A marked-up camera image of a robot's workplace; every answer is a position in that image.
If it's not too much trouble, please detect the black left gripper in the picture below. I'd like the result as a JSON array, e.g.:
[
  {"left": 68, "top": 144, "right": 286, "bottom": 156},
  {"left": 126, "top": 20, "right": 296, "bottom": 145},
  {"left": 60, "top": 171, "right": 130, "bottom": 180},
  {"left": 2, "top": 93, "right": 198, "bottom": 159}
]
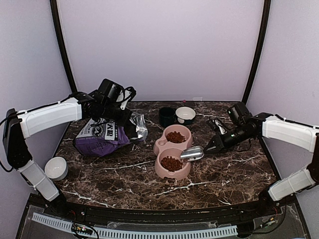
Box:
[{"left": 100, "top": 102, "right": 132, "bottom": 126}]

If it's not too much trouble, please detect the brown kibble in bowl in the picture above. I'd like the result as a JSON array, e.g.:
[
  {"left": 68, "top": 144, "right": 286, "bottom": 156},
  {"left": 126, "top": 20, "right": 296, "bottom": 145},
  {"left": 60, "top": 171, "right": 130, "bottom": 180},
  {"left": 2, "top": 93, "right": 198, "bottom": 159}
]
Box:
[{"left": 166, "top": 131, "right": 186, "bottom": 143}]

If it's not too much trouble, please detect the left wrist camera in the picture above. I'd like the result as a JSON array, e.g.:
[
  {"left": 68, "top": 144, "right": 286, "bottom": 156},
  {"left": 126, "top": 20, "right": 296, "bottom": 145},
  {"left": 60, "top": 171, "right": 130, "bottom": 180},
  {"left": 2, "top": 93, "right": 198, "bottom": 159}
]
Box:
[{"left": 118, "top": 87, "right": 137, "bottom": 110}]

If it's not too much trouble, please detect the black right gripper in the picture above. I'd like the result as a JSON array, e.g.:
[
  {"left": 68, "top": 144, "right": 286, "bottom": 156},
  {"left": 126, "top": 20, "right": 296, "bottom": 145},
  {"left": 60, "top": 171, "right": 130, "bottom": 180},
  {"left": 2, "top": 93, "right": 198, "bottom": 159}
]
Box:
[{"left": 204, "top": 123, "right": 253, "bottom": 153}]

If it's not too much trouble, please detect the metal food scoop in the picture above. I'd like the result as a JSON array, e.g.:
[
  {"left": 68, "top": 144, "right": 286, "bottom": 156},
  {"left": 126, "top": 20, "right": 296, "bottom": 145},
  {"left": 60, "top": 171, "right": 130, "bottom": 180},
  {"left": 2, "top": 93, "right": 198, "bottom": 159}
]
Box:
[{"left": 180, "top": 146, "right": 204, "bottom": 162}]

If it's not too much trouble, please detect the white grey round bowl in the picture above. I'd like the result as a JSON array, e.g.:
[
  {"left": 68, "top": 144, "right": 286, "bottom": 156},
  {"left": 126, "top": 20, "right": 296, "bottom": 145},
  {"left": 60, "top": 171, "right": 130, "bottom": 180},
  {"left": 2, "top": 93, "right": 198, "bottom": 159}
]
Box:
[{"left": 44, "top": 156, "right": 68, "bottom": 181}]

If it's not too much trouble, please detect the grey slotted cable duct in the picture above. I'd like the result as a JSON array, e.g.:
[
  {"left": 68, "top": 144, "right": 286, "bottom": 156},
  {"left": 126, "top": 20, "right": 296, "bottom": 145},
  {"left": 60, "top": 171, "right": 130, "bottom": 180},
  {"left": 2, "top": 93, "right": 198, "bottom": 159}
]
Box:
[{"left": 31, "top": 213, "right": 238, "bottom": 239}]

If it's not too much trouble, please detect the pink double pet bowl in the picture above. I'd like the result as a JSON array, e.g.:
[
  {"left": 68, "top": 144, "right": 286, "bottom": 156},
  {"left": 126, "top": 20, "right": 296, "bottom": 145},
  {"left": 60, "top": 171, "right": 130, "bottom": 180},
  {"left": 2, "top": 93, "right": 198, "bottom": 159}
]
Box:
[{"left": 154, "top": 124, "right": 193, "bottom": 181}]

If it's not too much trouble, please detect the black front frame rail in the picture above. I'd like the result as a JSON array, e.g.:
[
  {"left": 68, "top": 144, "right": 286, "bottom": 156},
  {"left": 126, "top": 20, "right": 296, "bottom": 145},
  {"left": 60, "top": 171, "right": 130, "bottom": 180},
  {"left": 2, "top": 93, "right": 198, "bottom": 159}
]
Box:
[{"left": 24, "top": 193, "right": 297, "bottom": 226}]

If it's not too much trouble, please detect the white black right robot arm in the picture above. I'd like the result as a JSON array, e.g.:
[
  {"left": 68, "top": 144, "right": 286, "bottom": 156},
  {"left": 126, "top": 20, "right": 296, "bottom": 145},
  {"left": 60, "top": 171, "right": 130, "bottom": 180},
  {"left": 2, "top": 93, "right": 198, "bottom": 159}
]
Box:
[{"left": 204, "top": 103, "right": 319, "bottom": 216}]

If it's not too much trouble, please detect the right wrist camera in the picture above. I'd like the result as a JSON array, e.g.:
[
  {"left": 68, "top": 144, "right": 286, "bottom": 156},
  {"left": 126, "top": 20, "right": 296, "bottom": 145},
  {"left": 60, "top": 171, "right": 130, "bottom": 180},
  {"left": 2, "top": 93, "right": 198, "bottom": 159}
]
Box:
[{"left": 211, "top": 119, "right": 228, "bottom": 135}]

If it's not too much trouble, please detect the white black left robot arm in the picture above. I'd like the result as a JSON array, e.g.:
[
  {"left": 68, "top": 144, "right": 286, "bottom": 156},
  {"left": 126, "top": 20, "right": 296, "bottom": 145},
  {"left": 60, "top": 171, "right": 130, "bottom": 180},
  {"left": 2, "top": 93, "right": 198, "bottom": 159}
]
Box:
[{"left": 2, "top": 79, "right": 136, "bottom": 217}]

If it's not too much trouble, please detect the dark green mug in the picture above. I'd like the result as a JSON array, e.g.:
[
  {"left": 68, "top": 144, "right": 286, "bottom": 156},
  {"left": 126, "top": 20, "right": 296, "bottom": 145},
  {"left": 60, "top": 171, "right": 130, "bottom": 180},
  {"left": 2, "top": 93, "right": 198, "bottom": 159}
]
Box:
[{"left": 159, "top": 107, "right": 175, "bottom": 128}]

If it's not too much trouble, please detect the purple pet food bag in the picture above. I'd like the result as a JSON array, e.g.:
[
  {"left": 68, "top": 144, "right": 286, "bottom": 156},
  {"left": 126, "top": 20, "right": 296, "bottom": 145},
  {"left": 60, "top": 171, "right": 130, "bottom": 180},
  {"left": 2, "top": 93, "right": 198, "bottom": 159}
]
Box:
[{"left": 73, "top": 112, "right": 148, "bottom": 156}]

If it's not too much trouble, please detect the white ceramic pet bowl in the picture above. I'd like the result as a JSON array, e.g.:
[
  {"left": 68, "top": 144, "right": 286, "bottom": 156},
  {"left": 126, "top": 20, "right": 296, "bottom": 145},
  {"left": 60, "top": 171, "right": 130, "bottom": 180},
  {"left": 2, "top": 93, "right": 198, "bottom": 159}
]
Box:
[{"left": 175, "top": 107, "right": 196, "bottom": 125}]

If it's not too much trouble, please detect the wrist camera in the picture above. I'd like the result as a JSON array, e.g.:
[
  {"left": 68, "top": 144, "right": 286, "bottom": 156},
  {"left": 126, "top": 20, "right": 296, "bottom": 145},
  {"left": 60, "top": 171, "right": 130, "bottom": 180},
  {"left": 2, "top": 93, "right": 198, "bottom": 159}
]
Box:
[
  {"left": 118, "top": 87, "right": 137, "bottom": 110},
  {"left": 211, "top": 119, "right": 228, "bottom": 135}
]

